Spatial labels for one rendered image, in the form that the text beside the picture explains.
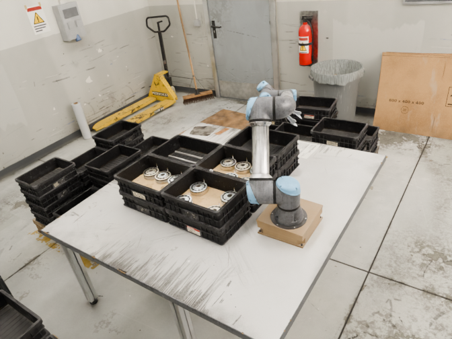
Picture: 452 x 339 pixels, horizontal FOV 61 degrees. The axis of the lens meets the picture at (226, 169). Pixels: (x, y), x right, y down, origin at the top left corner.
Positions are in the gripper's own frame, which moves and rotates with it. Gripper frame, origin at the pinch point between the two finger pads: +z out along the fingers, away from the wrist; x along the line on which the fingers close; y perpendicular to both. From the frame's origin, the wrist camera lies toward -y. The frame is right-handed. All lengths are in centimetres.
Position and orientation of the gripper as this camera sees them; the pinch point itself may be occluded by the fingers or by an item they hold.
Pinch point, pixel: (297, 121)
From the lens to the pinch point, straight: 254.0
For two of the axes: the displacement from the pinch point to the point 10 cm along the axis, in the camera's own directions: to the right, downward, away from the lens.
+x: 5.3, -7.9, 2.9
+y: 4.0, -0.7, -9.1
